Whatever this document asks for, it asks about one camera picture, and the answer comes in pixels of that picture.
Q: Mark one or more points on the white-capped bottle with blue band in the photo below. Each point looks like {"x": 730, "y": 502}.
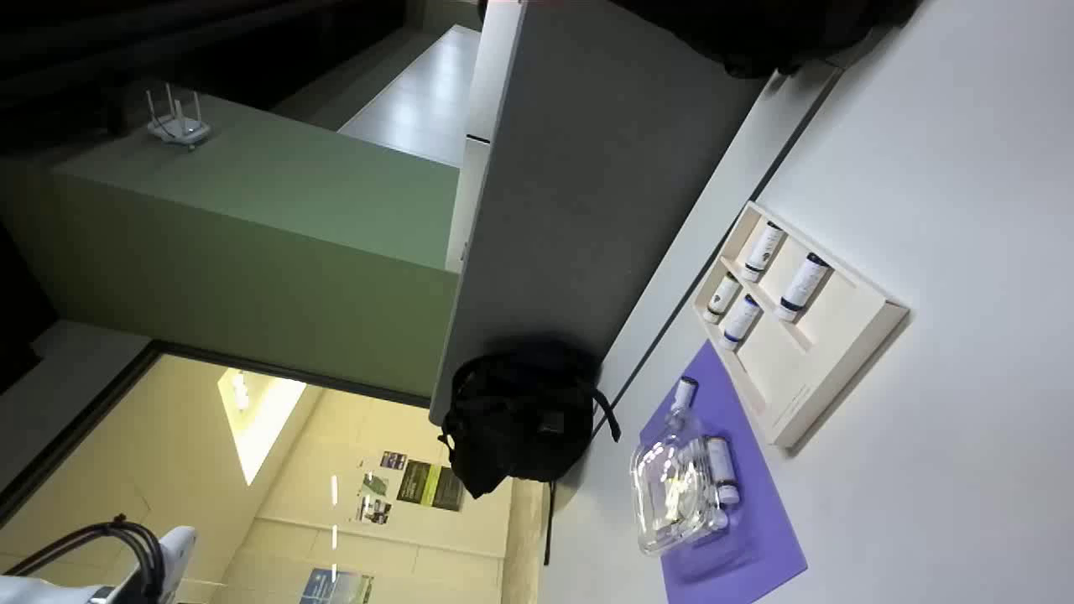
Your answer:
{"x": 722, "y": 293}

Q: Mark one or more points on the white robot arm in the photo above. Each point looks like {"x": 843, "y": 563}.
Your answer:
{"x": 173, "y": 555}

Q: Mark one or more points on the white-capped bottle with red logo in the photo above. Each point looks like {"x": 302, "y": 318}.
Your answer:
{"x": 682, "y": 393}

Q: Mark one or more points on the white bottle with blue bands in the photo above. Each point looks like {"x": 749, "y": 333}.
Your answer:
{"x": 762, "y": 251}

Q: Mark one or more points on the large white blue-banded bottle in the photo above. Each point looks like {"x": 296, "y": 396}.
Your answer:
{"x": 802, "y": 287}

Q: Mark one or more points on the black backpack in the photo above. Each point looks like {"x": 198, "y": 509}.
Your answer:
{"x": 523, "y": 419}

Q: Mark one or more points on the dark brown poster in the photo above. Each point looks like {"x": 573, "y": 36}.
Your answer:
{"x": 448, "y": 490}

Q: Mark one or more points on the green and black poster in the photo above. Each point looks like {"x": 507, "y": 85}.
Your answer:
{"x": 413, "y": 481}

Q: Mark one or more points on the clear plastic clamshell container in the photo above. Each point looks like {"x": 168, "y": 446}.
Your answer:
{"x": 673, "y": 490}

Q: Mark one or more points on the green cabinet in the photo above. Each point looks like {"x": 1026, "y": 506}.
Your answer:
{"x": 256, "y": 224}

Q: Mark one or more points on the purple mat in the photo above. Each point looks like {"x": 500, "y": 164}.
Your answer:
{"x": 759, "y": 537}

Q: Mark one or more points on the blue poster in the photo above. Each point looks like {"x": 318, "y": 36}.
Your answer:
{"x": 336, "y": 584}

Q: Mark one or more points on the black fabric bag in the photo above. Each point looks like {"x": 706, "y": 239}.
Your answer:
{"x": 759, "y": 36}

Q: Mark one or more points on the white wifi router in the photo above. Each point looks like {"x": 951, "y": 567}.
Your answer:
{"x": 178, "y": 125}

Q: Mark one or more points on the small colourful wall picture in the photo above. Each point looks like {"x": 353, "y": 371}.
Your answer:
{"x": 373, "y": 499}

